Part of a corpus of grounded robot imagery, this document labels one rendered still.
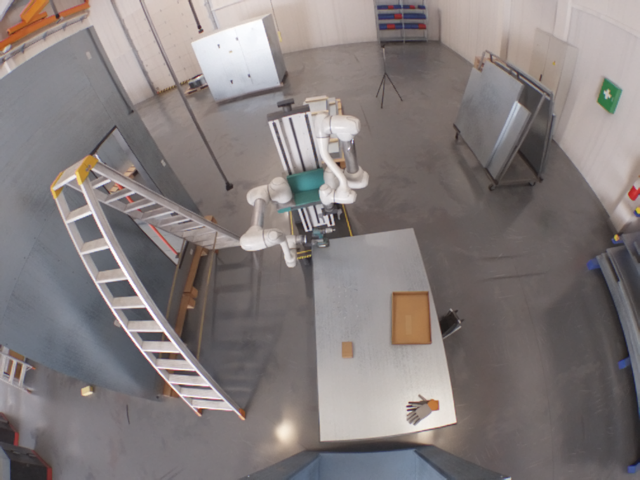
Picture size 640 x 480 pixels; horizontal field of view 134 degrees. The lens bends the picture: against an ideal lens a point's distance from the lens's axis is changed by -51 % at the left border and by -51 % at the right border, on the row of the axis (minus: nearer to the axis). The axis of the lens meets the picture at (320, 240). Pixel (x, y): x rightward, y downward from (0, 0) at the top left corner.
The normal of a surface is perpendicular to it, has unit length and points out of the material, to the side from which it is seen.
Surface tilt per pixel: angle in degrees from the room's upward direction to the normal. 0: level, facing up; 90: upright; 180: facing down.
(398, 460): 0
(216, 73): 90
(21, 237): 90
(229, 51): 90
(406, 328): 0
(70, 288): 90
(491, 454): 0
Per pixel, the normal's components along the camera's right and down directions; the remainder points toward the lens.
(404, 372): -0.17, -0.58
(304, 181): 0.15, 0.78
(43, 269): 0.99, -0.09
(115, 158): 0.92, 0.19
